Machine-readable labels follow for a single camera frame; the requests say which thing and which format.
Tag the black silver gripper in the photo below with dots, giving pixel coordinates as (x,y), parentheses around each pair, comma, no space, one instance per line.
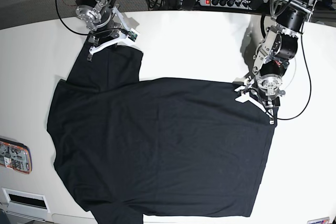
(269,91)
(105,34)

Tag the black T-shirt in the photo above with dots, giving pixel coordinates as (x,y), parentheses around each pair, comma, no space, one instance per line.
(127,148)

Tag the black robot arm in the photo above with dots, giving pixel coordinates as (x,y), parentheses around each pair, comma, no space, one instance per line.
(279,45)
(102,20)

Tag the white power strip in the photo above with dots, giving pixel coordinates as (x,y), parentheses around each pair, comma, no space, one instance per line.
(239,4)

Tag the colourful sticker card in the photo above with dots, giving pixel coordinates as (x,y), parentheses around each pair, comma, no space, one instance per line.
(324,220)

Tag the orange screw assortment box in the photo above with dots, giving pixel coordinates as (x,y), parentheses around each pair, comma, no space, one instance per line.
(16,156)

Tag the white slotted tray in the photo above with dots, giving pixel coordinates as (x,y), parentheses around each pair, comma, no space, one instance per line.
(27,205)

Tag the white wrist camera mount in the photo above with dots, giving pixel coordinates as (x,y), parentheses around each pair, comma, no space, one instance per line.
(127,36)
(248,92)

